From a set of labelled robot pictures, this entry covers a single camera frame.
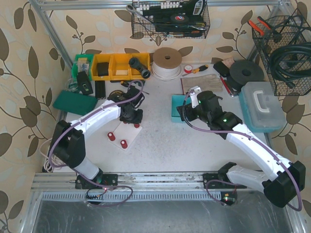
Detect green parts bin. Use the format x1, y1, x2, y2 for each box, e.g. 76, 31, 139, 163
71, 54, 94, 81

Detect black rectangular case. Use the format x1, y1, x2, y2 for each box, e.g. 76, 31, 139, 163
213, 61, 230, 78

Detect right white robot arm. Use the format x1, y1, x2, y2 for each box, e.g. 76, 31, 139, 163
176, 87, 306, 212

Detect beige work glove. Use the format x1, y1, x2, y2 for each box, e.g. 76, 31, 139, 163
181, 74, 223, 95

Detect brown tape roll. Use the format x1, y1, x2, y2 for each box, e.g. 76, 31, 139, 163
107, 90, 124, 100

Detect orange handled pliers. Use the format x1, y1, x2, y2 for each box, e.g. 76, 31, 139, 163
247, 16, 272, 36

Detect white peg base plate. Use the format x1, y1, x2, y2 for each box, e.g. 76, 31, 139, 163
108, 122, 142, 151

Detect white cable coil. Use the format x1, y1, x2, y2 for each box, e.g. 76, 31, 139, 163
152, 47, 183, 82

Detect black rectangular block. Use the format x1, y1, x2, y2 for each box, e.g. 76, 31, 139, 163
95, 81, 106, 100

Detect black coiled hose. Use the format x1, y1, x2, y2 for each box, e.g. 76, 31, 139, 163
269, 14, 311, 82

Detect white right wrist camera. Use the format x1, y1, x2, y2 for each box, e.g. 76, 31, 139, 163
188, 86, 202, 108

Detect wire basket with cables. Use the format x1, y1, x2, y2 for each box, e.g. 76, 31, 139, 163
252, 15, 311, 96

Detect green foam pad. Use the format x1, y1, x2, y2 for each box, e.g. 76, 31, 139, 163
52, 90, 98, 116

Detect teal plastic toolbox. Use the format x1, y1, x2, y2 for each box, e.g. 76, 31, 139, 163
239, 82, 286, 133

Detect yellow parts bin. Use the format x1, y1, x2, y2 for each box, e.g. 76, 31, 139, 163
90, 53, 151, 81

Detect red handled pry tool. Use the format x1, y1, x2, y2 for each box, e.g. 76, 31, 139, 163
219, 75, 239, 97

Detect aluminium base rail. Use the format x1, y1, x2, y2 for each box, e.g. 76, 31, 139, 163
31, 171, 246, 203

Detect red white tape roll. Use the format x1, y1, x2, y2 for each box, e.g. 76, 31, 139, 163
184, 65, 192, 73

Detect wire basket with tools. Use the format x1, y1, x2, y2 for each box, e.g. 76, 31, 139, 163
126, 0, 210, 41

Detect black green battery device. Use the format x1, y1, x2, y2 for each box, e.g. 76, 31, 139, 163
76, 71, 93, 95

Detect yellow black nut driver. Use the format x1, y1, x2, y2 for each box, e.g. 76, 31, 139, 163
182, 65, 208, 77

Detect teal spring tray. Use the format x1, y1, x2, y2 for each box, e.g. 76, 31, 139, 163
171, 95, 185, 123

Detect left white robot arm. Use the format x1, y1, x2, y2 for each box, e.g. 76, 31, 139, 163
47, 83, 144, 187

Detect black pipe fitting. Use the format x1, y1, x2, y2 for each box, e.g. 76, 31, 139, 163
129, 57, 151, 79

